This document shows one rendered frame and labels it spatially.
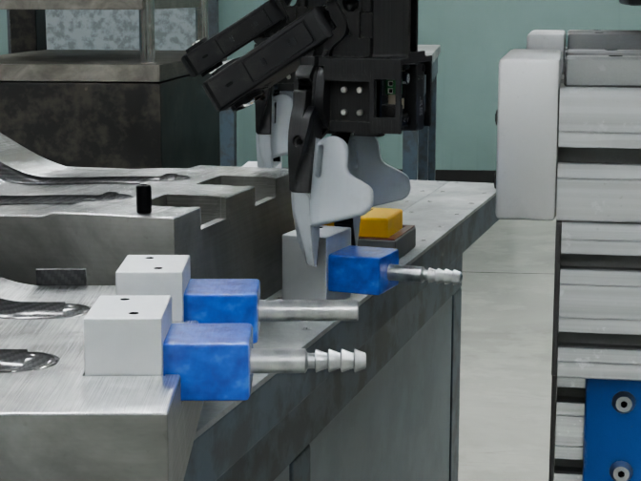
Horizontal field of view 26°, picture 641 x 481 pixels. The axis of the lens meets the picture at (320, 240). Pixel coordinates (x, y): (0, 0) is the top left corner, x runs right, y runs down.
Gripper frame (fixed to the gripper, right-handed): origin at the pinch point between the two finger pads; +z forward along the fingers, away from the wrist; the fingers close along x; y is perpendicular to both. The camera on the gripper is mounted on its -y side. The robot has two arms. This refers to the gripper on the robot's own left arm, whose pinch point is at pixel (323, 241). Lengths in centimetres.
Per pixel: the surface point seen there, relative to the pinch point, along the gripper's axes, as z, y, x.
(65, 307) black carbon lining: -0.7, -3.8, -29.0
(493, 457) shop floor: 84, -40, 198
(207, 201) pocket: -4.0, -5.0, -9.0
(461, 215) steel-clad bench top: 4.6, -2.7, 44.2
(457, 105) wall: 39, -179, 619
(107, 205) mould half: -4.4, -9.1, -15.6
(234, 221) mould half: -2.4, -3.7, -7.6
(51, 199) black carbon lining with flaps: -3.8, -16.2, -11.4
